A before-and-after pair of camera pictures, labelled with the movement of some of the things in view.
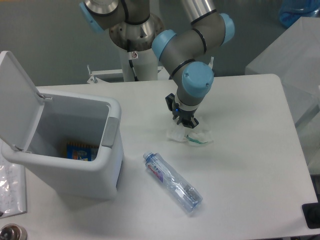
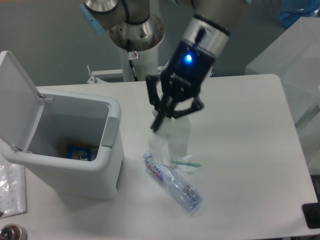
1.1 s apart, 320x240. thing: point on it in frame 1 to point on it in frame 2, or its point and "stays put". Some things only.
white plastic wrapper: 192,136 to 170,142
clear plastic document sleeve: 13,197 stays put
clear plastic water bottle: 188,198 stays put
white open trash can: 35,127 stays put
